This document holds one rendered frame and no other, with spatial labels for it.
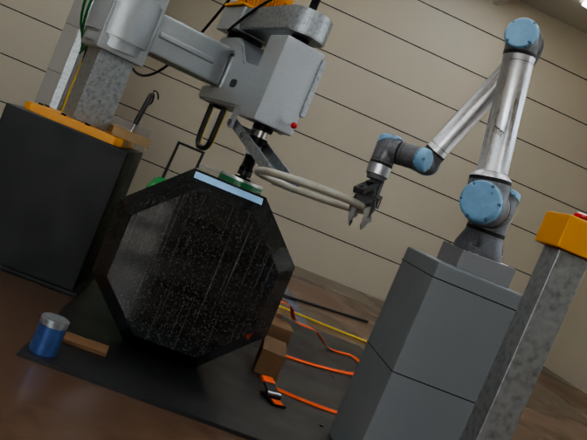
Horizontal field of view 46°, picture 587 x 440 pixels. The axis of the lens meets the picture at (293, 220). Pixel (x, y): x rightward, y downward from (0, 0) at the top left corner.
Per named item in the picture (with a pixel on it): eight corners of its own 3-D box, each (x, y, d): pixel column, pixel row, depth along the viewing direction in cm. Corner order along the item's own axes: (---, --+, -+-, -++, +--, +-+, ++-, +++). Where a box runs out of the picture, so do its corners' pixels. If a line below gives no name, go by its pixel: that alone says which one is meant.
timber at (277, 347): (276, 381, 326) (286, 357, 326) (252, 371, 326) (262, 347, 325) (277, 364, 356) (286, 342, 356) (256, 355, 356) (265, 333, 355)
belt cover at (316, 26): (213, 34, 395) (224, 7, 394) (250, 53, 408) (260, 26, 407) (287, 34, 312) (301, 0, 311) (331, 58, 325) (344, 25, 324)
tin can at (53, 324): (23, 348, 239) (37, 314, 239) (35, 343, 249) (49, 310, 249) (49, 360, 239) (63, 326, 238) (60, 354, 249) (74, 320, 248)
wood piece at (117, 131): (110, 134, 345) (114, 124, 345) (111, 133, 355) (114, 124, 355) (148, 149, 350) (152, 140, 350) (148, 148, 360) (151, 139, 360)
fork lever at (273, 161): (224, 123, 348) (229, 114, 346) (256, 137, 357) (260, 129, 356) (265, 182, 291) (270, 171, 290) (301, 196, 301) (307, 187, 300)
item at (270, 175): (233, 168, 285) (236, 161, 285) (326, 206, 310) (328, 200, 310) (290, 179, 243) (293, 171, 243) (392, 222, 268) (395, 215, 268)
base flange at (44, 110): (21, 107, 327) (24, 98, 327) (47, 113, 376) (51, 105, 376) (119, 147, 334) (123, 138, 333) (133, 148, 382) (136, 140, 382)
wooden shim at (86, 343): (41, 334, 260) (42, 331, 259) (46, 327, 269) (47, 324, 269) (105, 357, 264) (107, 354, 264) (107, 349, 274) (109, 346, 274)
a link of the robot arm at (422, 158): (438, 153, 265) (408, 144, 271) (429, 147, 255) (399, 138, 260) (430, 176, 266) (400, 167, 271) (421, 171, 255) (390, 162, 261)
